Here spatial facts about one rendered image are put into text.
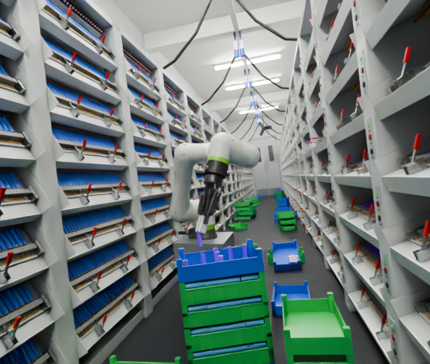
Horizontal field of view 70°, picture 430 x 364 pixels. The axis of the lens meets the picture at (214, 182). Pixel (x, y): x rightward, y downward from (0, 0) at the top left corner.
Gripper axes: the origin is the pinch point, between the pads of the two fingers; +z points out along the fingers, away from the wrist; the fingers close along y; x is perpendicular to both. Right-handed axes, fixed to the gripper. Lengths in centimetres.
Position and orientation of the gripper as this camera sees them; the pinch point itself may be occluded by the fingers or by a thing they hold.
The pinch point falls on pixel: (202, 224)
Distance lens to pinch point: 124.2
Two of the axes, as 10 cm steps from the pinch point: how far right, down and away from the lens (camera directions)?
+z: -2.4, 9.4, -2.4
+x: 7.9, 3.3, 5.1
